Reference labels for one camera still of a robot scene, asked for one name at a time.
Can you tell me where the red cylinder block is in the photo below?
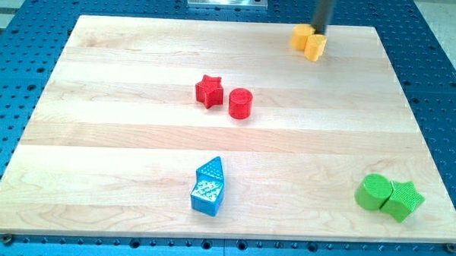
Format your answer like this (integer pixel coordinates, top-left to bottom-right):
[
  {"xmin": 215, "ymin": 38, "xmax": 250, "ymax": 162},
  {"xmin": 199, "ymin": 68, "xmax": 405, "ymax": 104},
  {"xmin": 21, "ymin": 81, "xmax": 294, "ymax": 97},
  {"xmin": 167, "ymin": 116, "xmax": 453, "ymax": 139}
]
[{"xmin": 229, "ymin": 88, "xmax": 253, "ymax": 119}]

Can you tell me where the blue cube block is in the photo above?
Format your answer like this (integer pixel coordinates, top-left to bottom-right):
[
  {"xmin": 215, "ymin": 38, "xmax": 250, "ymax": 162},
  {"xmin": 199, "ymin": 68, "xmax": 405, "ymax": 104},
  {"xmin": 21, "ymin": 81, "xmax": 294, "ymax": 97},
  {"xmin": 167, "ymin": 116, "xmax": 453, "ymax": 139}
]
[{"xmin": 191, "ymin": 177, "xmax": 224, "ymax": 216}]

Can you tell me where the blue triangle block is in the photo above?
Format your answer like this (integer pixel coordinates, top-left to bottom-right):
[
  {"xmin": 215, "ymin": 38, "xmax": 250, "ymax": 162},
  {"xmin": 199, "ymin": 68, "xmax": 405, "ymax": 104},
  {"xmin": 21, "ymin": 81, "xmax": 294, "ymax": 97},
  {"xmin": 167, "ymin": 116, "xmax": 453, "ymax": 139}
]
[{"xmin": 196, "ymin": 156, "xmax": 225, "ymax": 182}]

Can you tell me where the blue perforated table plate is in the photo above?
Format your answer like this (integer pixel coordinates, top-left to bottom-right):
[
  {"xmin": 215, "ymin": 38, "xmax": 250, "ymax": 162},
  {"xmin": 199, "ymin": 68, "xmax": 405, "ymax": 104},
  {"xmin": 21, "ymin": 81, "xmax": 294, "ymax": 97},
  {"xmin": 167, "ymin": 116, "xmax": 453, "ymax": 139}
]
[{"xmin": 0, "ymin": 0, "xmax": 456, "ymax": 256}]

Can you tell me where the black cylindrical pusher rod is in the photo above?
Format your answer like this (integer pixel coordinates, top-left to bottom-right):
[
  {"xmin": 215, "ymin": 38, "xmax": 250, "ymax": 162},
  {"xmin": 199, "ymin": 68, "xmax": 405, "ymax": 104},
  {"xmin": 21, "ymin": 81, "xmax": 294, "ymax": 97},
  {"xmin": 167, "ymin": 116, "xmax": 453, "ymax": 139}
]
[{"xmin": 311, "ymin": 0, "xmax": 337, "ymax": 35}]

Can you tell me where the wooden board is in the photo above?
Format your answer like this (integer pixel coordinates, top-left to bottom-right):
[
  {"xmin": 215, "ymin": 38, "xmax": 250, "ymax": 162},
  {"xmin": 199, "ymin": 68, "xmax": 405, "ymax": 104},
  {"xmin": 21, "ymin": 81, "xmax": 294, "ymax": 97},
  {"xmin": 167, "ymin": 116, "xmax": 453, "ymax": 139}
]
[{"xmin": 0, "ymin": 15, "xmax": 456, "ymax": 243}]

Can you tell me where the yellow hexagon block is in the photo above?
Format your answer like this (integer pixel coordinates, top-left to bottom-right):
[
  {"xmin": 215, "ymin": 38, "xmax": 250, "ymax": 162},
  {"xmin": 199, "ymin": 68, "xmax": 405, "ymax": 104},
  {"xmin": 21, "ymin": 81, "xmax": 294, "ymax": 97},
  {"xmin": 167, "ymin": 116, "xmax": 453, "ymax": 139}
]
[{"xmin": 290, "ymin": 24, "xmax": 315, "ymax": 51}]

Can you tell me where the green cylinder block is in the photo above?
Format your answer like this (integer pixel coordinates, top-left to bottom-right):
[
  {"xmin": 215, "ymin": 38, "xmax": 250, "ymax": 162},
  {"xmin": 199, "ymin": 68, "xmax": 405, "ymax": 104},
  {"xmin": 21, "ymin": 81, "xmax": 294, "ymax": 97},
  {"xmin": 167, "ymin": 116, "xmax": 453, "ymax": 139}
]
[{"xmin": 354, "ymin": 173, "xmax": 393, "ymax": 210}]

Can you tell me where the red star block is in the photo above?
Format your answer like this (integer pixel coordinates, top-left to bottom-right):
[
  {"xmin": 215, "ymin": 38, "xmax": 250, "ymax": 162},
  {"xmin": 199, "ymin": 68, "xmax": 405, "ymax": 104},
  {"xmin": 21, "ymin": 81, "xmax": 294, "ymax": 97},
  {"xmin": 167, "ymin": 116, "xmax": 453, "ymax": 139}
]
[{"xmin": 195, "ymin": 74, "xmax": 224, "ymax": 109}]

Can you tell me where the yellow heart block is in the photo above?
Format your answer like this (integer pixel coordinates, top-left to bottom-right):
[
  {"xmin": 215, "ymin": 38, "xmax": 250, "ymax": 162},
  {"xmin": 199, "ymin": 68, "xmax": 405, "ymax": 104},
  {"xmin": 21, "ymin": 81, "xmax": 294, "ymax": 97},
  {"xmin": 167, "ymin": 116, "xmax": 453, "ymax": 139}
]
[{"xmin": 304, "ymin": 34, "xmax": 327, "ymax": 61}]

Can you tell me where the green star block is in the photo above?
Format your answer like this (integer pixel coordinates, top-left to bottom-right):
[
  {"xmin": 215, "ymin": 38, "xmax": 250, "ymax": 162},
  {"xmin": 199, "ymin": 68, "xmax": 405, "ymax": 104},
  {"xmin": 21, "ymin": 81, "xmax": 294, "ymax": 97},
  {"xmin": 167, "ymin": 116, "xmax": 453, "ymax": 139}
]
[{"xmin": 380, "ymin": 181, "xmax": 426, "ymax": 223}]

